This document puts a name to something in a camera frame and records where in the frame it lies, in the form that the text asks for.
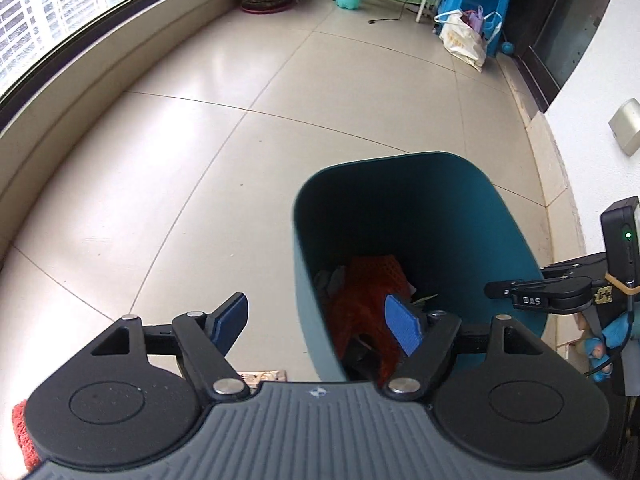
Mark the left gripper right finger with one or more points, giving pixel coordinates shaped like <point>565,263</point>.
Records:
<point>434,341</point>

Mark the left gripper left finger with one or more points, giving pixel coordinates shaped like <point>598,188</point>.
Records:
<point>183,361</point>

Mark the orange foam fruit net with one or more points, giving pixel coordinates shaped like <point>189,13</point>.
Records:
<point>355,314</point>

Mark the dark teal trash bin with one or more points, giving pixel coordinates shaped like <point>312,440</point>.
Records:
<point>436,213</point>

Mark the right hand blue glove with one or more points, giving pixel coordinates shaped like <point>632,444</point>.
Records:
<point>607,351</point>

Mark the red mesh item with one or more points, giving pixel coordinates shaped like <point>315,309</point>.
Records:
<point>23,439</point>

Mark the small blue ball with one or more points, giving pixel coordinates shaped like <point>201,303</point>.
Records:
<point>507,48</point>

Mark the white tote bag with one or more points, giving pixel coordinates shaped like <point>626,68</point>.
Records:
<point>466,35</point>

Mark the blue plastic stool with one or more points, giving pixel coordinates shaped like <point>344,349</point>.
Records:
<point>475,0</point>

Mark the black camera box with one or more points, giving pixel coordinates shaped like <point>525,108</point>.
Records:
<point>620,231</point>

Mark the beige wall socket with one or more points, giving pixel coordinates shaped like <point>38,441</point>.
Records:
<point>625,126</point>

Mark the black window frame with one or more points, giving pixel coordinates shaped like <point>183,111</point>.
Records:
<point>39,37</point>

